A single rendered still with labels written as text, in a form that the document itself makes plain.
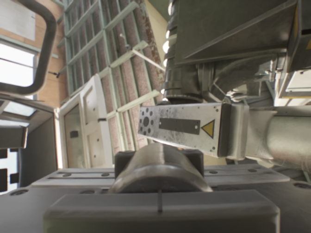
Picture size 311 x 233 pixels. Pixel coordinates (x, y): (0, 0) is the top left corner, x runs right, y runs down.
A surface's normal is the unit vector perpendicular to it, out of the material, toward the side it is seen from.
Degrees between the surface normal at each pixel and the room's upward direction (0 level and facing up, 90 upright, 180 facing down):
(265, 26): 90
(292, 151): 147
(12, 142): 90
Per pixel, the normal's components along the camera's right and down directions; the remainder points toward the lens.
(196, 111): -0.84, -0.11
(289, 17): -0.09, 0.99
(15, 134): 0.82, 0.04
